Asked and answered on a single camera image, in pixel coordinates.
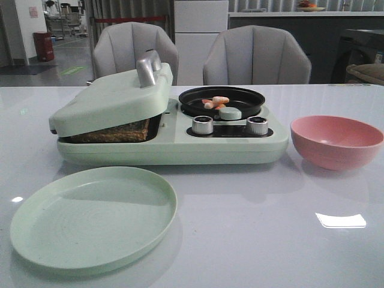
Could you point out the pink shrimp pieces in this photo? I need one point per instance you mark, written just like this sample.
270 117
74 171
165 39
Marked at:
216 102

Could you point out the bread slice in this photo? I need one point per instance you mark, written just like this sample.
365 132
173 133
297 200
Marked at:
128 133

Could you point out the green breakfast maker lid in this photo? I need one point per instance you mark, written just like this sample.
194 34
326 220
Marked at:
117 99

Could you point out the pink plastic bowl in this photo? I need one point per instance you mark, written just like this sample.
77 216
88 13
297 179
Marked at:
335 143

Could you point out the green breakfast maker base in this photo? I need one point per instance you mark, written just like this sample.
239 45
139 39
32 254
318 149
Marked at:
173 146

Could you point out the left silver control knob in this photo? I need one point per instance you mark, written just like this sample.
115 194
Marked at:
202 125

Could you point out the silver control knob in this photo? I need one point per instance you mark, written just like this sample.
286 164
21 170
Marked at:
256 125
202 125

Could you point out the right silver control knob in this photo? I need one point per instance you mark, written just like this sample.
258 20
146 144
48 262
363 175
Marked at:
256 125

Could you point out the black round frying pan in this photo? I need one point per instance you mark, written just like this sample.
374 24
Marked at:
249 102

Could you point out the right grey upholstered chair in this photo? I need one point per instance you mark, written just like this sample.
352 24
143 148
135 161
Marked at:
256 55

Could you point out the grey upholstered chair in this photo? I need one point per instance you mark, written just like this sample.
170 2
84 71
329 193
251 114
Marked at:
256 55
119 46

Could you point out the white refrigerator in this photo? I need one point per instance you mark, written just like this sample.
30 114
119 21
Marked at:
197 24

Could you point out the left grey upholstered chair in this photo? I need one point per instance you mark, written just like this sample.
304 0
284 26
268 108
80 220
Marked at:
119 46

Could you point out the light green plastic plate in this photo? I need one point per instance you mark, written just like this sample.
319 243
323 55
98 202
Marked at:
94 221

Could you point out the red barrier belt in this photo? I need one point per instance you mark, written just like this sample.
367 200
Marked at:
132 19

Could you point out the dark grey counter cabinet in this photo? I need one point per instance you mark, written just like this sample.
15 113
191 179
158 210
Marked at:
318 33

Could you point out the red trash bin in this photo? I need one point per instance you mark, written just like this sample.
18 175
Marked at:
43 46

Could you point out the fruit bowl on counter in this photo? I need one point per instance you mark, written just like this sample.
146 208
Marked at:
307 6

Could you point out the black washing machine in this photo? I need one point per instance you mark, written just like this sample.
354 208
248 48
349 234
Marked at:
357 46

